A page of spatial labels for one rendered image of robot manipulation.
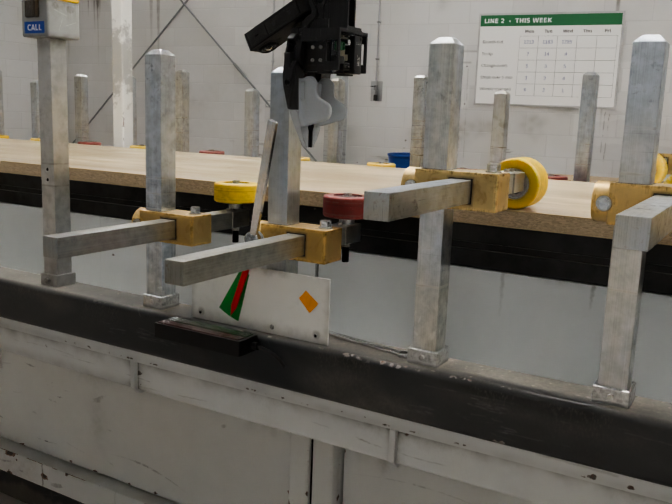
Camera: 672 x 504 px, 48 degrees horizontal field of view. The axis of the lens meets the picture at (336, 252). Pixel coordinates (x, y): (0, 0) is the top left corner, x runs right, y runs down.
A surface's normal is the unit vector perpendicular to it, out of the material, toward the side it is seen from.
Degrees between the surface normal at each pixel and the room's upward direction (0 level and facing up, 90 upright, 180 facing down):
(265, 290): 90
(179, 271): 90
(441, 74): 90
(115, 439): 90
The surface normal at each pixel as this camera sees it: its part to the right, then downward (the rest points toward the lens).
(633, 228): -0.51, 0.14
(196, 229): 0.86, 0.12
